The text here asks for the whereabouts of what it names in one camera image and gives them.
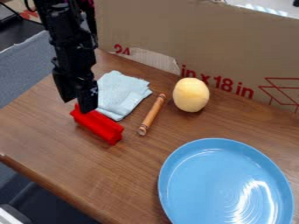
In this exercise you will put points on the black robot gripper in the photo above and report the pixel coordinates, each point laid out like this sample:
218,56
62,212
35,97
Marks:
72,62

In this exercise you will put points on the grey fabric panel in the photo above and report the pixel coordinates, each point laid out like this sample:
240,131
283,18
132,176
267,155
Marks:
26,63

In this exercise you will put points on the blue round plate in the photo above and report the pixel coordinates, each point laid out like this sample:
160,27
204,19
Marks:
218,181

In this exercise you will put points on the red plastic block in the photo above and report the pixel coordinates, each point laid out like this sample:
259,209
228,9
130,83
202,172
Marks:
99,124

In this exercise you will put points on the yellow potato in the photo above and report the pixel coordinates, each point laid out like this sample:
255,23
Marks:
190,95

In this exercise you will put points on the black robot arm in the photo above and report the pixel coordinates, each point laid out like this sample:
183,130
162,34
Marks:
62,20

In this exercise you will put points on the light blue cloth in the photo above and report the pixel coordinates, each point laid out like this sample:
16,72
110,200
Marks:
120,92

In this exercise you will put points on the brown cardboard box wall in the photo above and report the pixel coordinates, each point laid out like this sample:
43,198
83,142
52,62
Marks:
240,50

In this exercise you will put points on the orange crayon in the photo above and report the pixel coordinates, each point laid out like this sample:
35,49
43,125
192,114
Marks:
151,115

